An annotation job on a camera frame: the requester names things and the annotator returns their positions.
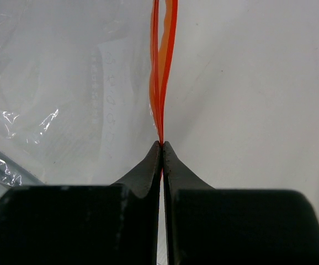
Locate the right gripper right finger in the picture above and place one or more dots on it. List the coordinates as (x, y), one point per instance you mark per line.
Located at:
(206, 225)

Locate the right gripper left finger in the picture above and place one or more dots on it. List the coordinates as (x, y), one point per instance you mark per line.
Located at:
(84, 224)

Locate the clear zip top bag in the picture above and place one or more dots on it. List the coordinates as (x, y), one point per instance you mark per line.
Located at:
(82, 87)

